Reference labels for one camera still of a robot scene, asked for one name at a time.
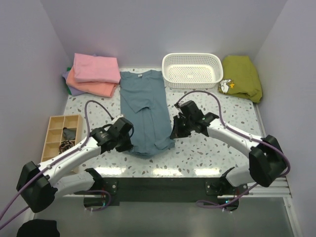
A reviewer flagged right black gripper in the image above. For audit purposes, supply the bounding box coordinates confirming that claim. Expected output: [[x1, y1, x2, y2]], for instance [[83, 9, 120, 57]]
[[170, 115, 194, 139]]

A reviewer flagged blue t shirt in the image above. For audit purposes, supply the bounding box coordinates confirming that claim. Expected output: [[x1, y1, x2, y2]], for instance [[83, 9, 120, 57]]
[[120, 70, 175, 158]]

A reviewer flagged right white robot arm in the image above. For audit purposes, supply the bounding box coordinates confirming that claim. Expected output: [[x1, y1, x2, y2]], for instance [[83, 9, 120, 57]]
[[170, 101, 286, 194]]

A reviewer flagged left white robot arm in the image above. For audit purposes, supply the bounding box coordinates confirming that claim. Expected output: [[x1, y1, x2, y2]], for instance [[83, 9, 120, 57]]
[[16, 116, 134, 213]]

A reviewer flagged salmon folded t shirt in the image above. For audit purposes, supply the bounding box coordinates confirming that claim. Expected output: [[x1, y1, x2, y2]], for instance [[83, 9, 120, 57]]
[[66, 68, 118, 98]]

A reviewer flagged grey item in tray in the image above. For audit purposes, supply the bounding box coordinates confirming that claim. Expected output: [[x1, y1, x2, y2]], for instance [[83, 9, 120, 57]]
[[63, 127, 76, 140]]

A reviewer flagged white plastic basket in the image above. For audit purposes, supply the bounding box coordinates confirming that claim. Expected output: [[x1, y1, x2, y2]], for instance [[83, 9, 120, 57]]
[[161, 53, 224, 89]]

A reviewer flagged lilac folded t shirt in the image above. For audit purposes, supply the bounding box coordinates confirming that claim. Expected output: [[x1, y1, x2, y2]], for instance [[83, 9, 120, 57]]
[[62, 70, 86, 96]]

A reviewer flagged wooden compartment tray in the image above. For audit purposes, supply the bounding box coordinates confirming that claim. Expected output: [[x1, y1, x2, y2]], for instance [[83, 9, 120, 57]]
[[40, 115, 82, 162]]

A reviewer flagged olive green t shirt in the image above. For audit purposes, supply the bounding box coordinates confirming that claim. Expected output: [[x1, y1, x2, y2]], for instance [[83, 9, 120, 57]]
[[218, 55, 263, 103]]

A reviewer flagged green folded t shirt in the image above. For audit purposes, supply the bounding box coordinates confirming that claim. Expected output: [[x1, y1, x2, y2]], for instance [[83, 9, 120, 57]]
[[65, 67, 72, 95]]

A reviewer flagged black object bottom left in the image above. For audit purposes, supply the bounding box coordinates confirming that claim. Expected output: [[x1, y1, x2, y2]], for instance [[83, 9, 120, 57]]
[[16, 219, 60, 237]]

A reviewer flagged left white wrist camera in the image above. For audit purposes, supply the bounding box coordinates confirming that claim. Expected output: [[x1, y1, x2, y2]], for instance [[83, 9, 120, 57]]
[[112, 115, 124, 122]]

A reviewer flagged black white braided cable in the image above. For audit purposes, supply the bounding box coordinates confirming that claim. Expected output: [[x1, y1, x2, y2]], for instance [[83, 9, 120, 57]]
[[58, 140, 75, 153]]

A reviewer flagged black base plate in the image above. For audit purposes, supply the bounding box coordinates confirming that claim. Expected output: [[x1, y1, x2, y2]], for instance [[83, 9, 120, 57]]
[[79, 177, 248, 208]]

